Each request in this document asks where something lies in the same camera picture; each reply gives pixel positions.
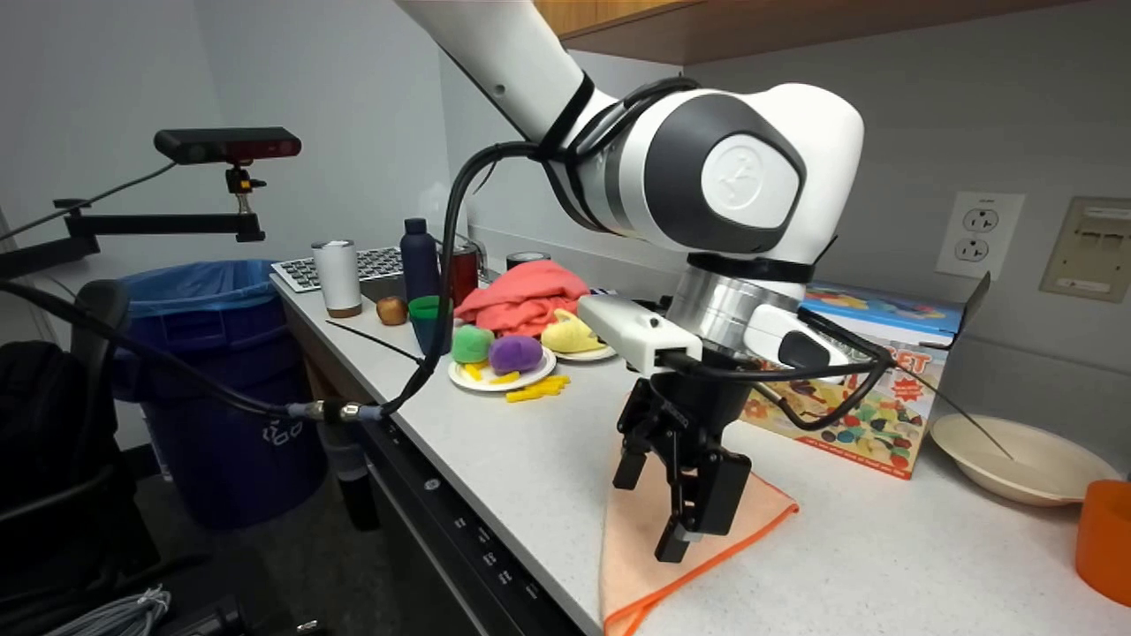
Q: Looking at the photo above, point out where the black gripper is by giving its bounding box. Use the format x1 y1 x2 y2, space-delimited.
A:
607 357 764 565

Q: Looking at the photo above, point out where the orange microfiber towel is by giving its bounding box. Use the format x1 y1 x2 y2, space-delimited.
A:
598 453 802 636

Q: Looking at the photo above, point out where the yellow crinkle toy fry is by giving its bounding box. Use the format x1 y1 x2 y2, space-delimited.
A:
504 370 574 405

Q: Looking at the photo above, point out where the yellow plush toy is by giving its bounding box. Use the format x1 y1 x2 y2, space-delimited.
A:
538 310 604 360

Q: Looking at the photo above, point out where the white paper plate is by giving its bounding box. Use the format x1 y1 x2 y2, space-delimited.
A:
445 340 559 397

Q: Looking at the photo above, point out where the purple plush ball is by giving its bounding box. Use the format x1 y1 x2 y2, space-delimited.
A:
488 332 546 379

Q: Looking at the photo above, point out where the blue toy food box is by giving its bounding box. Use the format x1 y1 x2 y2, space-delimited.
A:
737 279 995 485

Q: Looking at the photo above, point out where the coral red cloth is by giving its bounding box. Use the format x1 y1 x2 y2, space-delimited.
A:
453 259 592 344

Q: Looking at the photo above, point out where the dark counter cabinet front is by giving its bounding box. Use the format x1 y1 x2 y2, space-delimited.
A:
277 294 604 636

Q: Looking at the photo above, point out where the red can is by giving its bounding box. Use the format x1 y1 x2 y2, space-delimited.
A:
445 244 484 309

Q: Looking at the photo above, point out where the green topped cup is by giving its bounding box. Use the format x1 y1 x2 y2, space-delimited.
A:
405 294 458 360

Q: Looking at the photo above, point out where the dark blue bottle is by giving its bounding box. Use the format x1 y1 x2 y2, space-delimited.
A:
394 216 445 303

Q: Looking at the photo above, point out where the beige empty plate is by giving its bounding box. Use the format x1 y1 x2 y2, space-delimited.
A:
925 410 1126 512

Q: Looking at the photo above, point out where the computer keyboard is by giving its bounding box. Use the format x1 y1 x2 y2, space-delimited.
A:
268 244 411 298

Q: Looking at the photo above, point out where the white tumbler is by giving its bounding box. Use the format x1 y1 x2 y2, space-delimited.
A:
312 238 369 318

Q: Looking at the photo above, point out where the orange cup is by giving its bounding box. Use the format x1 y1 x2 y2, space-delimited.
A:
1070 478 1131 611

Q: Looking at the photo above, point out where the wooden upper cabinet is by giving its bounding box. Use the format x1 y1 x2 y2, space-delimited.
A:
531 0 1131 67

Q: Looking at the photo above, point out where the blue trash bin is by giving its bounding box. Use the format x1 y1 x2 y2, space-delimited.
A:
111 259 333 534

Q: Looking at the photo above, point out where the white braided sleeve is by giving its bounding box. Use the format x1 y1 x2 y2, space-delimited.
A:
46 584 174 636

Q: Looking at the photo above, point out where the black office chair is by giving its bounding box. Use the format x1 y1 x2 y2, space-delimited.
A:
0 277 240 636

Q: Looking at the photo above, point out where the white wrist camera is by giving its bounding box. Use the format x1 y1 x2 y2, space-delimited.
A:
574 289 707 379

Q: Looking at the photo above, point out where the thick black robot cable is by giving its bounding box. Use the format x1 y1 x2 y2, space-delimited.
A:
0 74 709 432

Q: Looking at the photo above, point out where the white wall outlet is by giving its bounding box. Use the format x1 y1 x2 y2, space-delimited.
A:
932 186 1033 281

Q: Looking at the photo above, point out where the beige wall switch plate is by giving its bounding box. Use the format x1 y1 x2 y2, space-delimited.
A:
1040 193 1131 309

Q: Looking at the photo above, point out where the black stereo camera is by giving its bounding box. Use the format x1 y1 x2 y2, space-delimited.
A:
153 124 304 167

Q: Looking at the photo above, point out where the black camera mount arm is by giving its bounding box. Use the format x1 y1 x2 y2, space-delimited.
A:
0 158 268 285

